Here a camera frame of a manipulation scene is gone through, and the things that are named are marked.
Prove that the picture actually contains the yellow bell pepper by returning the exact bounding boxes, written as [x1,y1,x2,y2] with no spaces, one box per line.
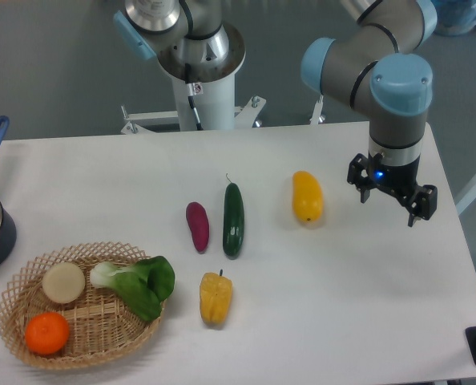
[200,270,233,325]

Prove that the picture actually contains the yellow mango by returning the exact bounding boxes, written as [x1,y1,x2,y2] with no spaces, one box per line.
[292,171,324,222]

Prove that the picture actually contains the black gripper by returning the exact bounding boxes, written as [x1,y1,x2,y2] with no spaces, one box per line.
[347,151,438,227]

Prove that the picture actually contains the blue plastic bag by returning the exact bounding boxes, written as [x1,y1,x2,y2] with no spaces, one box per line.
[433,1,476,37]

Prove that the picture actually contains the orange tangerine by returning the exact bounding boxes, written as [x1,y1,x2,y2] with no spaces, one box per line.
[25,312,70,355]

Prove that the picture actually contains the green cucumber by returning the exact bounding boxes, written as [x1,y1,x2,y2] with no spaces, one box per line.
[223,176,244,260]

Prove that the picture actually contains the purple sweet potato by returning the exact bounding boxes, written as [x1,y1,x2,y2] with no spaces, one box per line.
[185,201,210,253]

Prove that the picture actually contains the green bok choy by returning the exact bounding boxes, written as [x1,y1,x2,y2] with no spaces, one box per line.
[90,256,175,322]

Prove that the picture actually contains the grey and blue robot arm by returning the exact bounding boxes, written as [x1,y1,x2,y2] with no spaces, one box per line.
[113,1,438,221]

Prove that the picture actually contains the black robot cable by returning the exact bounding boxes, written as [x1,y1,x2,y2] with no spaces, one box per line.
[184,63,204,132]

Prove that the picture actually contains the woven wicker basket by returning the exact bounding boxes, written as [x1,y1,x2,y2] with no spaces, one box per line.
[0,242,161,371]

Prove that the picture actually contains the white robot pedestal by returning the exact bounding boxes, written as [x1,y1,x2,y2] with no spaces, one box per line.
[120,22,327,136]

